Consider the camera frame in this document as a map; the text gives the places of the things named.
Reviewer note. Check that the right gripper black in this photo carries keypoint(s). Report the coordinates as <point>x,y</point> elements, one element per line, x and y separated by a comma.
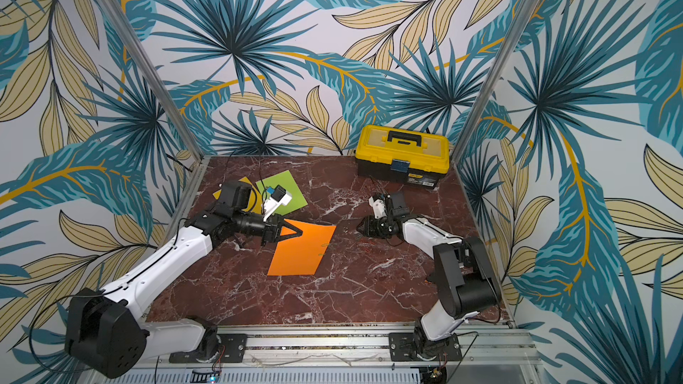
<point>368,226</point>

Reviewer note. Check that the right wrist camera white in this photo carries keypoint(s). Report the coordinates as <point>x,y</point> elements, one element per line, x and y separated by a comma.
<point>378,202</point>

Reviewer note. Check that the yellow black toolbox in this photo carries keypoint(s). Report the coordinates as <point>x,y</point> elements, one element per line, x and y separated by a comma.
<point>401,156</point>

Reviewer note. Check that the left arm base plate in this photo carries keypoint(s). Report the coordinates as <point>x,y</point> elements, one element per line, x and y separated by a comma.
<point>214,349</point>

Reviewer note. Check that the aluminium front rail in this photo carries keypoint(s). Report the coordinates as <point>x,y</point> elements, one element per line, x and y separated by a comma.
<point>380,344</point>

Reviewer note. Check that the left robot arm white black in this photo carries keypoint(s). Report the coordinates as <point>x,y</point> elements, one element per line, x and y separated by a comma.
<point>105,328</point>

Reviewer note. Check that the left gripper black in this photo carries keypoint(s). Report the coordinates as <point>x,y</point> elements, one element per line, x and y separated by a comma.
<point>273,228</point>

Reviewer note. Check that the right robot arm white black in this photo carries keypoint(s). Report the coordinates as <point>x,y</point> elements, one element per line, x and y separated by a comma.
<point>463,273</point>

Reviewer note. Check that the yellow paper sheet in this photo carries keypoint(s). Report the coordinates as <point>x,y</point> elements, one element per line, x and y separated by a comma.
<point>241,195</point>

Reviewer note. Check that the green paper sheet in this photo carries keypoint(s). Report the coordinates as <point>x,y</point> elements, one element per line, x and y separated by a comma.
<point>287,182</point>

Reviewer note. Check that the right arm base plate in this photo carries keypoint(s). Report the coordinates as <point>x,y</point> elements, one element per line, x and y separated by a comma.
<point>410,347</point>

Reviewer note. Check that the orange paper sheet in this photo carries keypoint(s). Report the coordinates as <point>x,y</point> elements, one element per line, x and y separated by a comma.
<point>302,256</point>

